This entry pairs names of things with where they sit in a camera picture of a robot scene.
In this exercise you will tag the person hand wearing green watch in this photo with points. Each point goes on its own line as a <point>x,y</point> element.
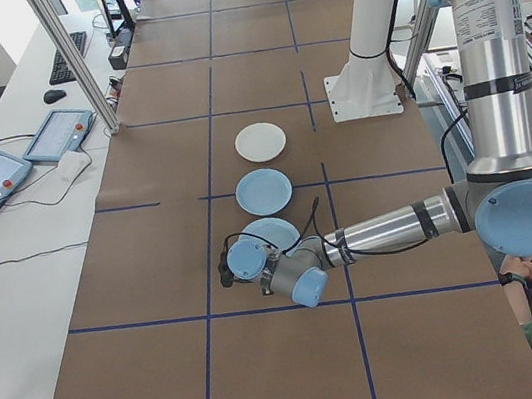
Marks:
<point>514,265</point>

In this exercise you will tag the light blue round plate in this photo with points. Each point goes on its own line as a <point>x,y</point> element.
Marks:
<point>271,229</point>
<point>264,192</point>

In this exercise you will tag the white round plate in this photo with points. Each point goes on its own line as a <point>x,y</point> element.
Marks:
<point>260,142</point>

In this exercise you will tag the person forearm wearing watch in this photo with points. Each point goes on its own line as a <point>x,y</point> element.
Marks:
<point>517,301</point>

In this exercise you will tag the green wrist watch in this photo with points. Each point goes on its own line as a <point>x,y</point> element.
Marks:
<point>511,279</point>

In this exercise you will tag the white pole stand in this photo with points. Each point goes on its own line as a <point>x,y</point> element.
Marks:
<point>368,16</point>

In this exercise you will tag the black electronics box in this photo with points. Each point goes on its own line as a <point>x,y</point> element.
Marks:
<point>121,50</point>

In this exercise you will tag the white folded cloth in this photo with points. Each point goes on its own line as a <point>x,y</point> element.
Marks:
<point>72,164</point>

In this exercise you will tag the white side table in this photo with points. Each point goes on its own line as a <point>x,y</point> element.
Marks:
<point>33,297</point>

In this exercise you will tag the black computer mouse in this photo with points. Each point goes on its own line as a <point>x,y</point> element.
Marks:
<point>53,95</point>

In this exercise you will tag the black computer keyboard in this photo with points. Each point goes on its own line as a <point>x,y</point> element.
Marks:
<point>66,59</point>

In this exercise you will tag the V-shaped metal bar frame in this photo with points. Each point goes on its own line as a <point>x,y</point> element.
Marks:
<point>423,43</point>

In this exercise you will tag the aluminium frame post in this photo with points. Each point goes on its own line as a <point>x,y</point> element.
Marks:
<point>79,72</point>

